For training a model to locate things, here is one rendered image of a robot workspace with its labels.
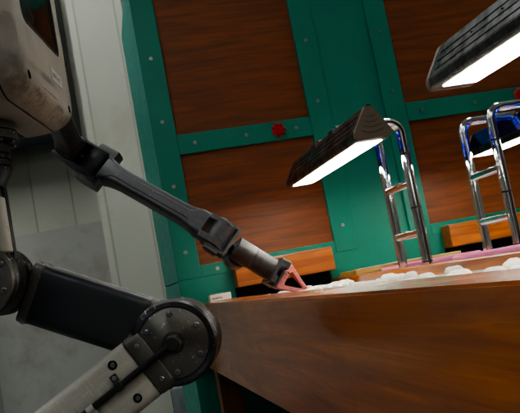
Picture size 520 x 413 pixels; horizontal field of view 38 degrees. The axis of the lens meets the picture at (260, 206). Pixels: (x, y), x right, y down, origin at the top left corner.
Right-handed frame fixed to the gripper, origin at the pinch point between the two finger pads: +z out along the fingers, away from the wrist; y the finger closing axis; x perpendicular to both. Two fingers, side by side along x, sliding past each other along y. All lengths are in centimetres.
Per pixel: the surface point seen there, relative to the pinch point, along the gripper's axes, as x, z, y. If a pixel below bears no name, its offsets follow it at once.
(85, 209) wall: -17, -75, 261
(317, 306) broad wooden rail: 15, -17, -86
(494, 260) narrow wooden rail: -13, 15, -56
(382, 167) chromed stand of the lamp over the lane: -37.9, 3.0, 1.7
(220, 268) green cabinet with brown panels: 0.5, -15.4, 43.2
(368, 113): -32.5, -13.7, -35.0
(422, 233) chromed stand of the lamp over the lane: -23.7, 15.5, -13.5
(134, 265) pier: -1, -35, 229
